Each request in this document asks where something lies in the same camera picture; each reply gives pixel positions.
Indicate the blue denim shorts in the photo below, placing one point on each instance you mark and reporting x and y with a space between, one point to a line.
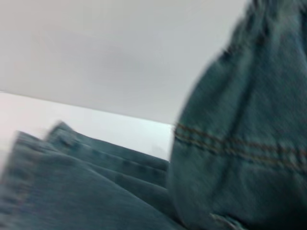
239 143

